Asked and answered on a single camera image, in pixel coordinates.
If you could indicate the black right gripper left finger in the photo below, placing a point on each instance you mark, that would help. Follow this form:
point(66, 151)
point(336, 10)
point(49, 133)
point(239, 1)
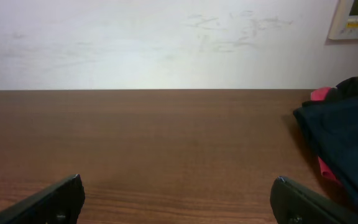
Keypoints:
point(59, 203)

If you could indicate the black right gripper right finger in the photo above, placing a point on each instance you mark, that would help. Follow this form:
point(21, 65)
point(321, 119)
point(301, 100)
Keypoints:
point(293, 203)

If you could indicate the dark navy stacked garment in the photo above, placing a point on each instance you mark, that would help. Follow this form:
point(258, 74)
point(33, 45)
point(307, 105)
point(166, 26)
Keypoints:
point(331, 131)

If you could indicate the white wall control panel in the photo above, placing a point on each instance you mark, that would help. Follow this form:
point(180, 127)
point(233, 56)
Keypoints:
point(345, 21)

